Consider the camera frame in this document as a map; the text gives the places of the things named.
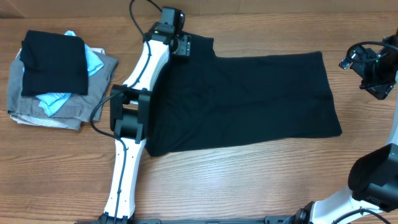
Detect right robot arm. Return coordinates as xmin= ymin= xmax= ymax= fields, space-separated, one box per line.
xmin=284 ymin=34 xmax=397 ymax=224

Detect folded grey trousers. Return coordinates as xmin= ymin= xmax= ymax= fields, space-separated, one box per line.
xmin=6 ymin=53 xmax=118 ymax=125

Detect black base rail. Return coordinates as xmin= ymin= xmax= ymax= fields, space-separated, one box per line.
xmin=76 ymin=214 xmax=295 ymax=224

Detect folded white mesh garment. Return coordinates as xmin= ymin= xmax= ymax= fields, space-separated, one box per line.
xmin=10 ymin=114 xmax=80 ymax=130

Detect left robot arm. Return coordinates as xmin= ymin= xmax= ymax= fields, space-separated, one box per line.
xmin=97 ymin=7 xmax=191 ymax=223

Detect folded black garment on pile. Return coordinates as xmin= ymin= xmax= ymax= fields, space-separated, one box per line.
xmin=20 ymin=30 xmax=88 ymax=96

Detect black t-shirt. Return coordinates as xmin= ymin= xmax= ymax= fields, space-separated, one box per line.
xmin=146 ymin=35 xmax=342 ymax=157

